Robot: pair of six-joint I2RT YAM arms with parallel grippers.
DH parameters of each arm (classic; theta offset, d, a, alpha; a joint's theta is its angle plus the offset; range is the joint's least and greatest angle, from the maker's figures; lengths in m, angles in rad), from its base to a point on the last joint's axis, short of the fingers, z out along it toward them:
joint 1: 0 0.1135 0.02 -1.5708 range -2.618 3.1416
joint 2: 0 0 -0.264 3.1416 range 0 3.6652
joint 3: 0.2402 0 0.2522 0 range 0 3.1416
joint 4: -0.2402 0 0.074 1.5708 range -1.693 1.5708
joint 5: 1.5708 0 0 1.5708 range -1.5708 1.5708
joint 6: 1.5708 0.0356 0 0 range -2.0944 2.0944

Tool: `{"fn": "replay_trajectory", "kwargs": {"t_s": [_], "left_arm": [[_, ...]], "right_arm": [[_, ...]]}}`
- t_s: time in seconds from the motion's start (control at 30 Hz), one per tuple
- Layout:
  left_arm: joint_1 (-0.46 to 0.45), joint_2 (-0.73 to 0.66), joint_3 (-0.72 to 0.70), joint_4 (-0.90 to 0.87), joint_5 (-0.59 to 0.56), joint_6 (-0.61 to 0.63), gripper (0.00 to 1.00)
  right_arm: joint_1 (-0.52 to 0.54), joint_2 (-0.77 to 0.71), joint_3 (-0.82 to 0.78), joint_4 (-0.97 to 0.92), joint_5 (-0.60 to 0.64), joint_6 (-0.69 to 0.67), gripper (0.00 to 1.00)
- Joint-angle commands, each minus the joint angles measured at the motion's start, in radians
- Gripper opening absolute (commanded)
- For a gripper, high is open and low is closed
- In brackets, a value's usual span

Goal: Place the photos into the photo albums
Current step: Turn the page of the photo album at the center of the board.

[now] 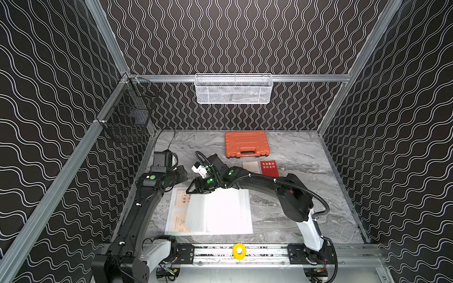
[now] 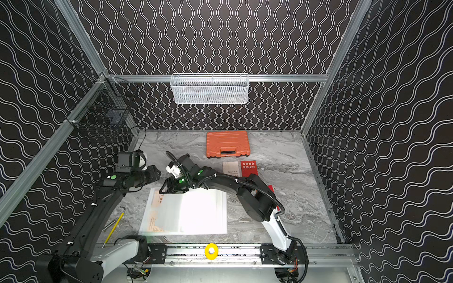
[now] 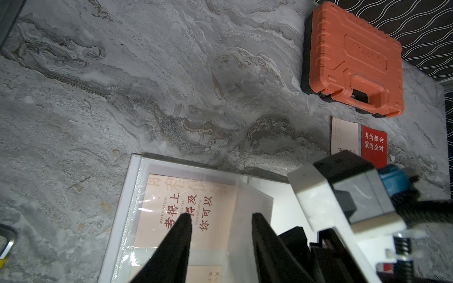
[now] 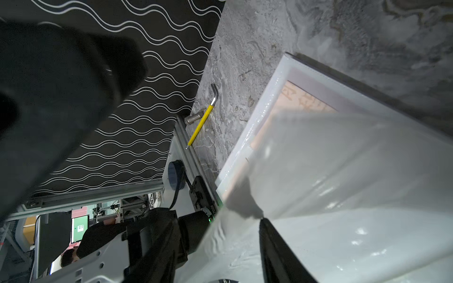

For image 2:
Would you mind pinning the yellow tape roll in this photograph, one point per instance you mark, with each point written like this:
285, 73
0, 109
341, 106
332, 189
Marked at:
211, 251

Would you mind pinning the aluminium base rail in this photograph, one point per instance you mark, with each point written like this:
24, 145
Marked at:
229, 256

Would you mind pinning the orange plastic tool case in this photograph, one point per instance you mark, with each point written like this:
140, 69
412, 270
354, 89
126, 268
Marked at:
227, 144

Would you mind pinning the white photo album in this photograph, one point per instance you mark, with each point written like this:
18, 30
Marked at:
197, 212

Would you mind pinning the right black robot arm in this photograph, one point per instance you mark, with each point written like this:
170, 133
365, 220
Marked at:
257, 199

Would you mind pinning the yellow pencil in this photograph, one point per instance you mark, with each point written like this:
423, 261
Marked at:
113, 229

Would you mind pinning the red card top row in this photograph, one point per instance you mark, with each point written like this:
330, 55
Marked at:
248, 168

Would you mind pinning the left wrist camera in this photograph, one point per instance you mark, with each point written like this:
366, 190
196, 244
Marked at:
129, 162

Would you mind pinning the beige card gold characters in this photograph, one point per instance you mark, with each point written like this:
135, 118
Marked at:
153, 224

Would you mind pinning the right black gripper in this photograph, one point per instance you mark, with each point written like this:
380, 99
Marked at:
170, 187

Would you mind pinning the beige card small red text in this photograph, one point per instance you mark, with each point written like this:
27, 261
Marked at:
231, 168

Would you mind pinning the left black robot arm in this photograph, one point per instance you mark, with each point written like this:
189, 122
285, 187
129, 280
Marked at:
71, 261

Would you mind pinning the beige card red characters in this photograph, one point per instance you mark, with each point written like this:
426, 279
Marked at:
157, 200

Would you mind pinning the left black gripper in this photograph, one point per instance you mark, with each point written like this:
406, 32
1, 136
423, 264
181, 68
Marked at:
153, 173

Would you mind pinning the white wire mesh basket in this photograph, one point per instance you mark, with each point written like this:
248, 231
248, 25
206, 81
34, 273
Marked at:
210, 88

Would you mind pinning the black wire mesh basket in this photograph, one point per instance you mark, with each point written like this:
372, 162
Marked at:
108, 116

